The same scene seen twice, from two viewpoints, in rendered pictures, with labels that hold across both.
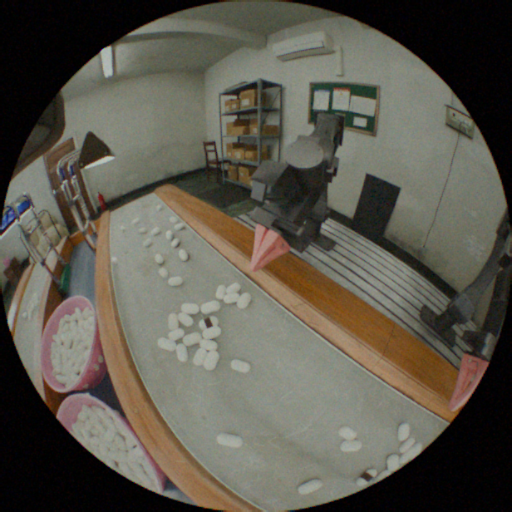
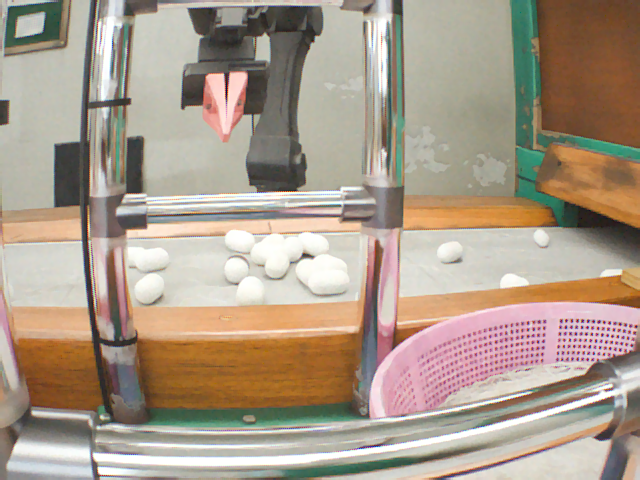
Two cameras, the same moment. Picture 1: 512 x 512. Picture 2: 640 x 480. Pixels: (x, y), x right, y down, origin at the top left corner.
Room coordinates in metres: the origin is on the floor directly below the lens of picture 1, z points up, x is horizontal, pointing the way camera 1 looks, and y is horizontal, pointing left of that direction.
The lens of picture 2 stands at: (-0.52, 0.26, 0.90)
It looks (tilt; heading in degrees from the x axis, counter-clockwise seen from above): 13 degrees down; 300
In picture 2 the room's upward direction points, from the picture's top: 1 degrees clockwise
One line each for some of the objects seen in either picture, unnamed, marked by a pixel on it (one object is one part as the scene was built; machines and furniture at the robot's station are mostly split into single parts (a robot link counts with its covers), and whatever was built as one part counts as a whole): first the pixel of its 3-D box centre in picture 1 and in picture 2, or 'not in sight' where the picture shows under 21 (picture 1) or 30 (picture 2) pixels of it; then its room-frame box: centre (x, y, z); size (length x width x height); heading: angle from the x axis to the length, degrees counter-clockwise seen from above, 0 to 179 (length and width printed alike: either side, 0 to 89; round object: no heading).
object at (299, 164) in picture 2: (459, 309); (277, 170); (0.05, -0.58, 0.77); 0.09 x 0.06 x 0.06; 16
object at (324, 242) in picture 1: (312, 226); not in sight; (0.52, -0.21, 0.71); 0.20 x 0.07 x 0.08; 40
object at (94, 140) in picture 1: (102, 151); not in sight; (0.49, 0.54, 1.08); 0.62 x 0.08 x 0.07; 43
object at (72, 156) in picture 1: (97, 203); not in sight; (0.44, 0.60, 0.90); 0.20 x 0.19 x 0.45; 43
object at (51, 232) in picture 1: (51, 242); not in sight; (1.00, 3.11, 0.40); 0.74 x 0.56 x 0.38; 40
